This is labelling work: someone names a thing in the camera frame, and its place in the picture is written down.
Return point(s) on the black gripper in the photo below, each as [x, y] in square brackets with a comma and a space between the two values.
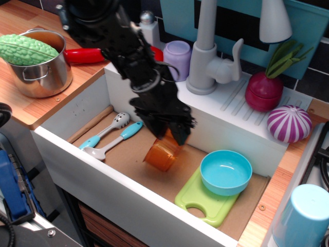
[158, 105]

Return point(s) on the blue black clamp device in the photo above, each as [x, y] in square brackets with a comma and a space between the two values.
[19, 199]

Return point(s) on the white salt shaker silver cap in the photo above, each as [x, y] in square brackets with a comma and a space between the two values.
[150, 28]

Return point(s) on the green bitter gourd toy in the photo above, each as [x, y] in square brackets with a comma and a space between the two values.
[24, 51]

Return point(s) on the teal wall shelf box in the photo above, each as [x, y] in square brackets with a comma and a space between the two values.
[240, 19]

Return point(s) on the blue plastic bowl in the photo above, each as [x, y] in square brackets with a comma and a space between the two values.
[225, 172]

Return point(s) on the stainless steel pot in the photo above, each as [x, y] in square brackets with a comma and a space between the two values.
[48, 78]

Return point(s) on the red chili pepper toy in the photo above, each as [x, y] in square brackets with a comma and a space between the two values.
[83, 55]

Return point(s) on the purple plastic cup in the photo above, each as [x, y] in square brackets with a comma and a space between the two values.
[178, 55]

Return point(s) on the red white cheese wedge toy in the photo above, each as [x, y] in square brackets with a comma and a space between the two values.
[158, 54]

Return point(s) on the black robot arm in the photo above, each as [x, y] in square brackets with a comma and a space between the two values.
[105, 25]

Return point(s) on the black stove grate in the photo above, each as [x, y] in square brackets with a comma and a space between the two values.
[317, 168]

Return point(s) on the red radish toy green leaves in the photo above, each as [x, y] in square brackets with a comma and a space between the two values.
[265, 88]

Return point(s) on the white cone lamp shade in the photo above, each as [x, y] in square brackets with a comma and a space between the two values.
[275, 24]

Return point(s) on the white ladle blue handle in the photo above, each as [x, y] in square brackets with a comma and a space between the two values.
[100, 154]

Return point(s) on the white slotted spoon blue handle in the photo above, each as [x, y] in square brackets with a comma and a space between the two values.
[121, 120]

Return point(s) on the light blue plastic cup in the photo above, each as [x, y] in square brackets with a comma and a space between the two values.
[304, 220]

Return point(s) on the grey toy faucet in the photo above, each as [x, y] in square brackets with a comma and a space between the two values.
[206, 68]

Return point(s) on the purple white striped onion toy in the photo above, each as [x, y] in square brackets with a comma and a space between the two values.
[289, 124]

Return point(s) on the orange transparent plastic pot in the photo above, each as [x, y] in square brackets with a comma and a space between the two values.
[163, 152]

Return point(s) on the brown cardboard sink liner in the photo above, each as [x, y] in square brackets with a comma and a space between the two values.
[128, 159]

